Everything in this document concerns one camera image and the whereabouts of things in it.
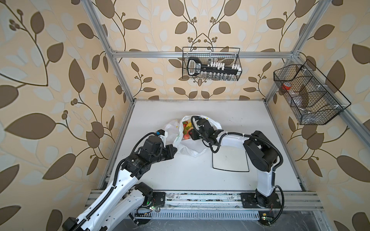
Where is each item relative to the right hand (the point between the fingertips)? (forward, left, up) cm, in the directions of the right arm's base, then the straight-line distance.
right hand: (191, 132), depth 94 cm
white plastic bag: (-5, +11, +8) cm, 14 cm away
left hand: (-18, +7, +13) cm, 23 cm away
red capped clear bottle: (+17, -60, +24) cm, 66 cm away
